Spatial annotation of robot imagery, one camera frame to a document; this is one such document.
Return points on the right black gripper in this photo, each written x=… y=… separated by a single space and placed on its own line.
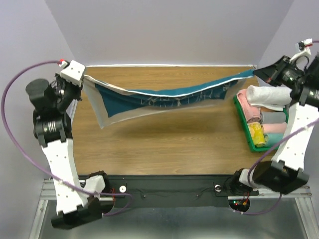
x=271 y=73

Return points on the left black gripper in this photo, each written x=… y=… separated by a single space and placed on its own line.
x=77 y=88

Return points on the teal and cream Doraemon towel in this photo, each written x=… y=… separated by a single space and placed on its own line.
x=113 y=104

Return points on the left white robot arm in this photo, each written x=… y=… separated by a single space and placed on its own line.
x=76 y=205

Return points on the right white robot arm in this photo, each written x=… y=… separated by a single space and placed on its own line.
x=284 y=173

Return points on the white rolled towel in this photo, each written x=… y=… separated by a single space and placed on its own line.
x=273 y=98

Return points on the grey rolled towel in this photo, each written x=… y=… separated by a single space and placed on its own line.
x=272 y=117

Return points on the light pink rolled towel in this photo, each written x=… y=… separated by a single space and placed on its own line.
x=274 y=127

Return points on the yellow rolled towel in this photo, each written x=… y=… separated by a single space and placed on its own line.
x=257 y=134

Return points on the mint green rolled towel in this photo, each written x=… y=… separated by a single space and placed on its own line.
x=273 y=138

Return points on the green plastic tray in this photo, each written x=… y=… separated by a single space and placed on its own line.
x=246 y=129

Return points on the circuit board with leds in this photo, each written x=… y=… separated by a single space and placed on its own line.
x=240 y=204

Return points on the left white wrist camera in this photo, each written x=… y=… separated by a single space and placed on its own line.
x=73 y=72

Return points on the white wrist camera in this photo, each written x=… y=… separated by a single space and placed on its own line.
x=73 y=72
x=303 y=49

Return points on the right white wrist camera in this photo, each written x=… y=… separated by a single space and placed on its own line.
x=303 y=49

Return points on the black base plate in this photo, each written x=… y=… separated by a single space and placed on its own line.
x=173 y=191

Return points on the aluminium frame rail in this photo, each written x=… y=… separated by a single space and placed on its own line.
x=108 y=199

